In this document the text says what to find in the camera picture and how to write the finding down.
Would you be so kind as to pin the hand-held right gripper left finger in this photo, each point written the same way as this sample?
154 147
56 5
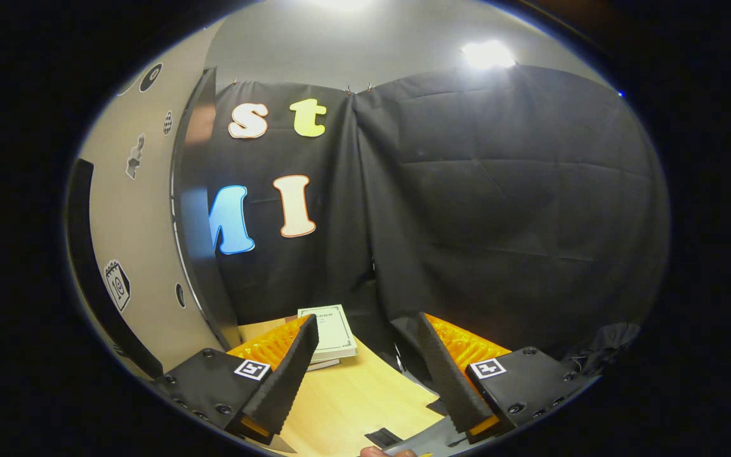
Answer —
286 381

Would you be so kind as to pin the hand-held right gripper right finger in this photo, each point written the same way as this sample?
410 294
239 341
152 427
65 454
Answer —
447 384

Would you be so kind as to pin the white cabinet door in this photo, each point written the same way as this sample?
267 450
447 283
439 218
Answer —
143 254

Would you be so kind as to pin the brown book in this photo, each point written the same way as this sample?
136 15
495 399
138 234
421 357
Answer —
324 365

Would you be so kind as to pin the pale green book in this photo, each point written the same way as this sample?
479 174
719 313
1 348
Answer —
335 333

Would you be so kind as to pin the black backdrop cloth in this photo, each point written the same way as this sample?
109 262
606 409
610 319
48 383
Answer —
499 222

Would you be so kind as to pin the ceiling light panel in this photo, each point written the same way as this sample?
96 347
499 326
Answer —
342 3
487 54

